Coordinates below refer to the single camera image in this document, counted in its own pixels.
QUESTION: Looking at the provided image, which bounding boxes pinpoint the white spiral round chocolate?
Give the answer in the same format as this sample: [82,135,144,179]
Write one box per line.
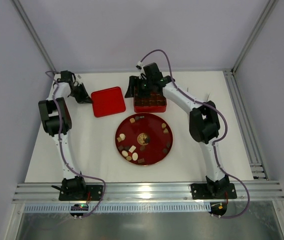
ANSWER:
[121,150,128,157]

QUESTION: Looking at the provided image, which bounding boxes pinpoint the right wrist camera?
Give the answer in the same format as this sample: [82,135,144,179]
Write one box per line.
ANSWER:
[136,61,145,73]

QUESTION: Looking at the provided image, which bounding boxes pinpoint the brown striped square chocolate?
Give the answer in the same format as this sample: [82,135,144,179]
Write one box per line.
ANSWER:
[137,158,145,164]

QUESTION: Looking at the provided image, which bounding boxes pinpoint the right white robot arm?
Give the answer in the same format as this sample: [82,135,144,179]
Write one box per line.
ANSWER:
[125,62,237,200]

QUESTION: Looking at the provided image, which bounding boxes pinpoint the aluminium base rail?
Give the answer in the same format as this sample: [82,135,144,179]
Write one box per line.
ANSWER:
[12,180,284,204]

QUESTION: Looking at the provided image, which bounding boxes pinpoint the tan heart chocolate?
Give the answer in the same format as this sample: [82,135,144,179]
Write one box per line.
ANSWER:
[163,128,169,134]

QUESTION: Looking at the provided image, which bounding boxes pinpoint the white heart chocolate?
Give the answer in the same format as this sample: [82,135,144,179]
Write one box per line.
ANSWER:
[119,133,126,140]

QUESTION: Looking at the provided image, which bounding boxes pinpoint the tan square chocolate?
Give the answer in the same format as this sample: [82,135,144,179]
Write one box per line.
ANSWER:
[129,118,135,124]

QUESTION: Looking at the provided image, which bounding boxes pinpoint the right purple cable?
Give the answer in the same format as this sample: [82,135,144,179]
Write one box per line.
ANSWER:
[136,49,251,220]

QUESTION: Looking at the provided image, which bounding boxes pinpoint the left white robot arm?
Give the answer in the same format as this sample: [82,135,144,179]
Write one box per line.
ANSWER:
[38,70,106,203]

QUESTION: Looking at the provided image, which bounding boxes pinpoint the steel tongs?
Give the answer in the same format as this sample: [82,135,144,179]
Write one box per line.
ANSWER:
[186,87,211,102]

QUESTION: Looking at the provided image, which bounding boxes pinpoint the white rectangular chocolate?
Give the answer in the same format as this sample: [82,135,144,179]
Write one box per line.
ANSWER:
[128,145,136,153]

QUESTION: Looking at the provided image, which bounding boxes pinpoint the perforated cable duct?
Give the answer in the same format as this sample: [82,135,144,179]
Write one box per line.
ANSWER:
[23,202,211,214]

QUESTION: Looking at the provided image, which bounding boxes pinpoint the red square chocolate box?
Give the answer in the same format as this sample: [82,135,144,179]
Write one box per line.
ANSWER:
[133,85,167,113]

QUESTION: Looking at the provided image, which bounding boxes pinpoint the white oval chocolate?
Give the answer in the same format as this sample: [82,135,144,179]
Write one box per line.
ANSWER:
[132,152,139,161]

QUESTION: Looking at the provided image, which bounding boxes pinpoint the round red lacquer plate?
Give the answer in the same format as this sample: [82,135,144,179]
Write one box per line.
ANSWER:
[115,112,174,166]

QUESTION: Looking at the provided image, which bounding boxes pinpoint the red square box lid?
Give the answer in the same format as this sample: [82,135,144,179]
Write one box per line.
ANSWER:
[91,86,126,118]

